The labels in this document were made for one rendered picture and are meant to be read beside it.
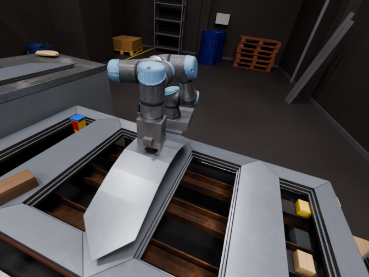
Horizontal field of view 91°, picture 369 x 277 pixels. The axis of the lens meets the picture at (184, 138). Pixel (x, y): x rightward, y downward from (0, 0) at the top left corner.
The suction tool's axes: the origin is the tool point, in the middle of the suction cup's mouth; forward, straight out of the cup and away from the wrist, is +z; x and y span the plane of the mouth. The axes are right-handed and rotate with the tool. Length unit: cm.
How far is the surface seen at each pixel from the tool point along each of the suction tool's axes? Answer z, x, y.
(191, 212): 33.7, 1.4, 19.6
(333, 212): 16, 6, 76
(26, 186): 13.1, -18.0, -41.2
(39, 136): 18, 13, -67
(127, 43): 69, 579, -300
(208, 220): 33.7, -0.3, 28.0
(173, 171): 15.9, 7.8, 7.4
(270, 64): 79, 673, 193
